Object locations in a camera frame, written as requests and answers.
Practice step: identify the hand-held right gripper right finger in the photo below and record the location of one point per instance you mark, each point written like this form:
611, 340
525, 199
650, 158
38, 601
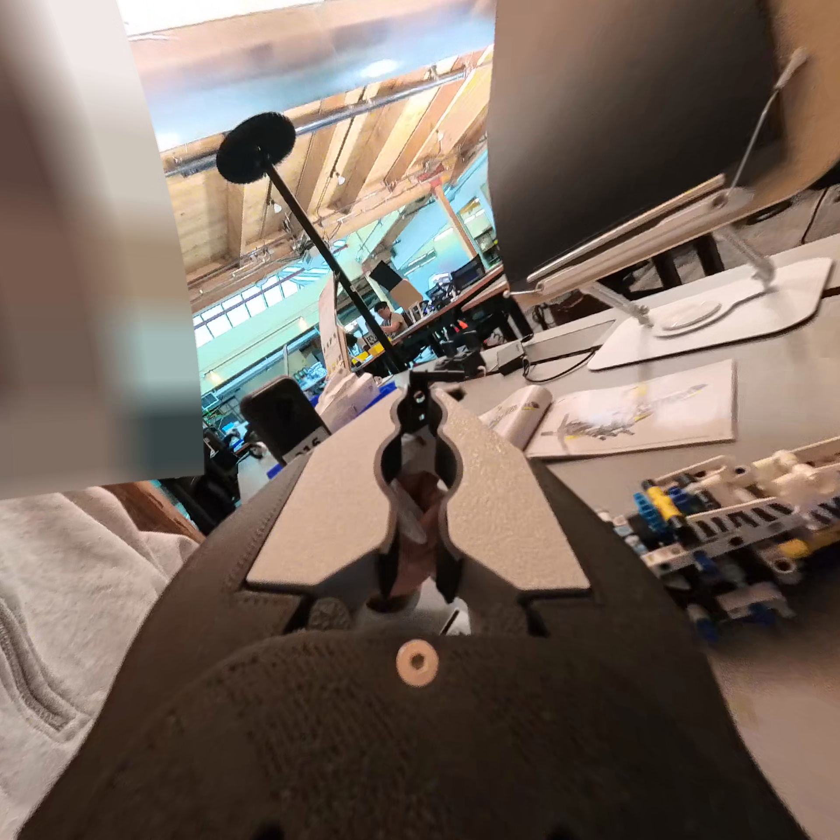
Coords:
518, 518

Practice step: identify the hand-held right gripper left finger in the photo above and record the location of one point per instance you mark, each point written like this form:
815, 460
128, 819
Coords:
321, 518

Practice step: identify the instruction booklet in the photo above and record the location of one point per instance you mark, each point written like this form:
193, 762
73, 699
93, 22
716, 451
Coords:
656, 420

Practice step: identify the lego helicopter model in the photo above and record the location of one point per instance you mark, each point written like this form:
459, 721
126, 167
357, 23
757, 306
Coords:
722, 525

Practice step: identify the grey power adapter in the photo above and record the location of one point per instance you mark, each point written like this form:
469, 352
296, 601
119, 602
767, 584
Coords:
510, 358

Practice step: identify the black lego connector piece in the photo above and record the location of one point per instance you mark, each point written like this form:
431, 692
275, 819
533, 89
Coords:
417, 407

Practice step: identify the black lego disc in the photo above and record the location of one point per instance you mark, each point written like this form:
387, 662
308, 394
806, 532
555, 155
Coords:
256, 148

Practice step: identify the black electronic box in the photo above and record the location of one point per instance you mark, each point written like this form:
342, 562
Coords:
459, 354

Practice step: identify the person's left hand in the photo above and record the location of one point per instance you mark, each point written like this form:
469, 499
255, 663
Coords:
430, 505

